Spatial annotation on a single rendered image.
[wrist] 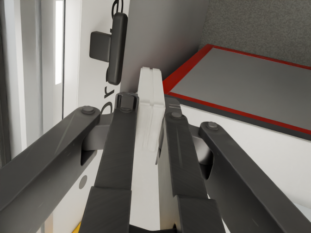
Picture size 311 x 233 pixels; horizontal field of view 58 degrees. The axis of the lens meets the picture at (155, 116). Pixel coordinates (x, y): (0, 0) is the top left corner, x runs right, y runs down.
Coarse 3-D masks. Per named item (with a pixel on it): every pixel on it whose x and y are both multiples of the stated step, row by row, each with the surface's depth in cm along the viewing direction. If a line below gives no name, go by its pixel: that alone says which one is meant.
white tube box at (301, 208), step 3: (294, 204) 44; (297, 204) 44; (297, 207) 44; (300, 207) 44; (303, 207) 44; (300, 210) 43; (303, 210) 43; (306, 210) 43; (309, 210) 43; (303, 213) 43; (306, 213) 43; (309, 213) 43; (306, 216) 42; (309, 216) 42; (309, 219) 42
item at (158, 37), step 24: (144, 0) 44; (168, 0) 56; (192, 0) 75; (144, 24) 47; (168, 24) 61; (192, 24) 84; (144, 48) 51; (168, 48) 66; (192, 48) 96; (168, 72) 73
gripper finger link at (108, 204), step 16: (128, 96) 14; (128, 112) 14; (112, 128) 12; (128, 128) 13; (112, 144) 11; (128, 144) 11; (112, 160) 10; (128, 160) 10; (96, 176) 9; (112, 176) 10; (128, 176) 10; (96, 192) 8; (112, 192) 8; (128, 192) 8; (96, 208) 7; (112, 208) 8; (128, 208) 8; (96, 224) 7; (112, 224) 7; (128, 224) 7
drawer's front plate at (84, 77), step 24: (72, 0) 26; (96, 0) 28; (120, 0) 33; (72, 24) 27; (96, 24) 29; (72, 48) 28; (72, 72) 29; (96, 72) 32; (72, 96) 30; (96, 96) 34
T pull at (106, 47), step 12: (120, 12) 27; (120, 24) 27; (96, 36) 28; (108, 36) 28; (120, 36) 28; (96, 48) 29; (108, 48) 29; (120, 48) 28; (108, 60) 29; (120, 60) 29; (108, 72) 29; (120, 72) 30
